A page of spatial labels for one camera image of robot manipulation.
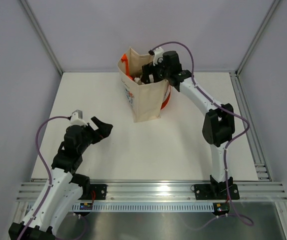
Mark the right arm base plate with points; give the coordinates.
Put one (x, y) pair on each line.
(208, 192)

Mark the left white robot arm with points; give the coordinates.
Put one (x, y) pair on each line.
(64, 185)

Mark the clear soap bottle white label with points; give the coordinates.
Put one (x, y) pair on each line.
(138, 80)

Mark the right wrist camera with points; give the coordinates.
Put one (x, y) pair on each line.
(157, 54)

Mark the aluminium front rail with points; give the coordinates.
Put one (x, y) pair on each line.
(258, 191)

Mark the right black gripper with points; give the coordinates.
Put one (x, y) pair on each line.
(148, 69)

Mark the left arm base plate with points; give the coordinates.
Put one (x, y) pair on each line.
(98, 191)

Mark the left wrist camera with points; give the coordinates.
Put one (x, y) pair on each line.
(76, 118)

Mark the white slotted cable duct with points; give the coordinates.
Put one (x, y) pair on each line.
(143, 207)

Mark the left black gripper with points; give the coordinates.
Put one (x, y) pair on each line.
(104, 129)

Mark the floral canvas tote bag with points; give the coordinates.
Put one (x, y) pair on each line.
(146, 100)

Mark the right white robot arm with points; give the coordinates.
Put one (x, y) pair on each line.
(218, 125)

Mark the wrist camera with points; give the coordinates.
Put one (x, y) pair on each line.
(157, 54)
(76, 118)

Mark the right frame post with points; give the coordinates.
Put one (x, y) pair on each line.
(257, 37)

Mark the right aluminium side rail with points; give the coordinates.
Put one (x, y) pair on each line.
(260, 163)

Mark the frame post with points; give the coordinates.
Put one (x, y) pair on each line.
(28, 11)
(257, 37)

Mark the left frame post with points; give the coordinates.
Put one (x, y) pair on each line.
(28, 11)

